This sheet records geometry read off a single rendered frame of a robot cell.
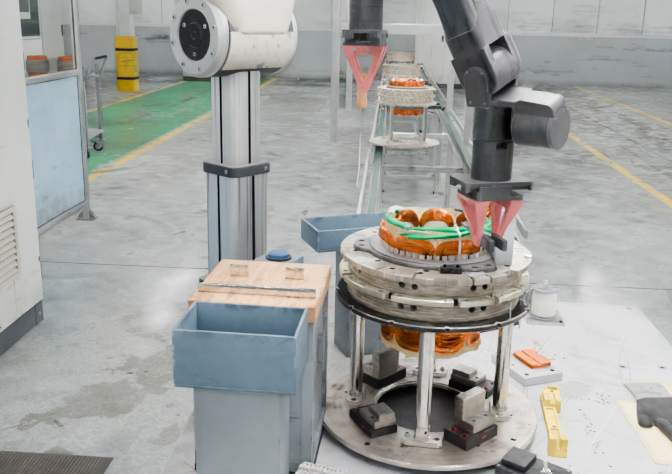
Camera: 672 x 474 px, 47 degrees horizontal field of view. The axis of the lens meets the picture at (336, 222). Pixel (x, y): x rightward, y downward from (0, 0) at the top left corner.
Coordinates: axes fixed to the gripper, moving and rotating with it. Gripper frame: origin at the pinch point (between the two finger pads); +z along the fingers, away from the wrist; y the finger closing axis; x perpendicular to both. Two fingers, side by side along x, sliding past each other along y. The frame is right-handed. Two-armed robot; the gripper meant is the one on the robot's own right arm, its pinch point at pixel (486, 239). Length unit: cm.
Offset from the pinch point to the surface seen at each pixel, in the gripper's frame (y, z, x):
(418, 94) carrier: 95, 9, 289
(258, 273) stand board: -30.4, 9.8, 19.6
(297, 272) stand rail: -24.7, 8.6, 15.4
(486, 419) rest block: 5.1, 32.7, 5.7
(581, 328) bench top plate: 50, 39, 49
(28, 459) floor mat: -90, 114, 147
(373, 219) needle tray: 0, 11, 54
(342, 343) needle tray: -9, 36, 47
